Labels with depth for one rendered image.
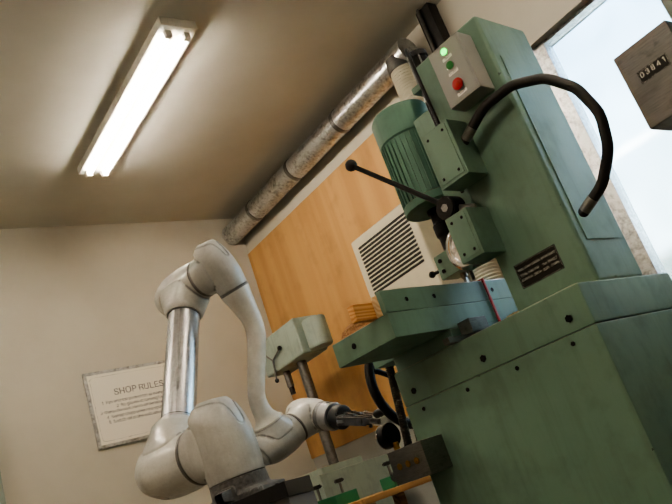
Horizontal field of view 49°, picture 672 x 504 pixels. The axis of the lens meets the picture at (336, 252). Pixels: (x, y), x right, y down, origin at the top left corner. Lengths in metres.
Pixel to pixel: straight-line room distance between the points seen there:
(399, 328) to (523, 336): 0.27
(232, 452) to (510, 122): 1.07
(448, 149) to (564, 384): 0.61
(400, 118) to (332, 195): 2.55
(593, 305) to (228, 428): 0.95
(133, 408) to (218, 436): 2.75
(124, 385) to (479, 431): 3.23
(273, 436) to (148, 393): 2.52
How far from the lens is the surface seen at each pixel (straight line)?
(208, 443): 1.96
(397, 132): 2.06
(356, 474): 4.13
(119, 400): 4.67
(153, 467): 2.11
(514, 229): 1.78
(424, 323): 1.74
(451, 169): 1.79
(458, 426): 1.80
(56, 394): 4.60
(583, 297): 1.57
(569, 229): 1.71
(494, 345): 1.70
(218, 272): 2.33
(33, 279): 4.82
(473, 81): 1.80
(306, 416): 2.35
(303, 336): 4.22
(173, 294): 2.39
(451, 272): 1.99
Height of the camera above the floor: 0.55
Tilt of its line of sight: 18 degrees up
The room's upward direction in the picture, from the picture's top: 19 degrees counter-clockwise
